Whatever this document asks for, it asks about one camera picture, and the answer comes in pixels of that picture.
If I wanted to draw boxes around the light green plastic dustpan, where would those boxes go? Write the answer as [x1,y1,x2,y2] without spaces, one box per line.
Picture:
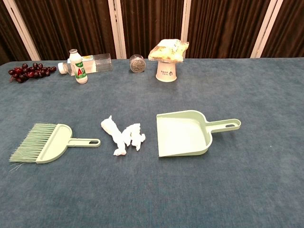
[156,109,242,158]

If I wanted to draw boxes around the white paper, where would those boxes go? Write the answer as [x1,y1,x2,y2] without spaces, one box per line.
[100,115,146,157]

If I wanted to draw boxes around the light green hand broom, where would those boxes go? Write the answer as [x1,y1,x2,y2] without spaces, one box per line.
[9,122,102,172]

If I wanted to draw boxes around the white paper cup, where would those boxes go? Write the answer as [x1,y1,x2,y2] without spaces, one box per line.
[155,60,177,83]

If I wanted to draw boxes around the yellow snack bag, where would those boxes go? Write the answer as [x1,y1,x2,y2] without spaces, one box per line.
[148,38,190,63]

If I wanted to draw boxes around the clear plastic water bottle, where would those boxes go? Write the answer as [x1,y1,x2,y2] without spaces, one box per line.
[57,53,114,76]

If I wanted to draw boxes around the small white green-label bottle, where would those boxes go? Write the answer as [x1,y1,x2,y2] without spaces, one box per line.
[68,48,88,85]

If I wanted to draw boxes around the dark curtain screen panel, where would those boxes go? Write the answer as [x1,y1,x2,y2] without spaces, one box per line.
[14,0,119,60]
[0,0,41,66]
[116,0,188,59]
[184,0,274,59]
[258,0,304,58]

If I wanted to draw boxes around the blue felt table cover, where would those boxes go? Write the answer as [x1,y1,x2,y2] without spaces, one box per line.
[0,57,304,228]

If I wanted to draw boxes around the dark red grape bunch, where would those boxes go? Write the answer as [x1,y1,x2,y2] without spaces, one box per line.
[8,62,57,84]

